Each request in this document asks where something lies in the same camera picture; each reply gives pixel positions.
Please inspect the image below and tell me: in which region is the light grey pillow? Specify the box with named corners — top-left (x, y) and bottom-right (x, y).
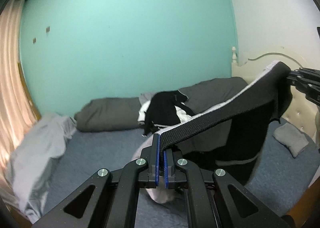
top-left (5, 113), bottom-right (76, 223)

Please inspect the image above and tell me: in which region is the grey and black jacket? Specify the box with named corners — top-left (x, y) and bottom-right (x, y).
top-left (131, 60), bottom-right (293, 205)

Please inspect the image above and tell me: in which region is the folded grey garment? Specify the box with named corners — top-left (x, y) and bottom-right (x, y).
top-left (273, 123), bottom-right (309, 158)

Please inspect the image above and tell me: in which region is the pink curtain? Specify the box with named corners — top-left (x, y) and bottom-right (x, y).
top-left (0, 0), bottom-right (41, 176)

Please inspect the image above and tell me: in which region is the cream tufted headboard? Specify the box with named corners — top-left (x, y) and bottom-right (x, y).
top-left (231, 46), bottom-right (319, 144)

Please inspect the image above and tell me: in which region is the black and white clothes pile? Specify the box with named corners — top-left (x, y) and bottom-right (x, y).
top-left (138, 90), bottom-right (195, 137)

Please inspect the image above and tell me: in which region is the dark grey long pillow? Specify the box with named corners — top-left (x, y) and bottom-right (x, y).
top-left (74, 77), bottom-right (247, 132)

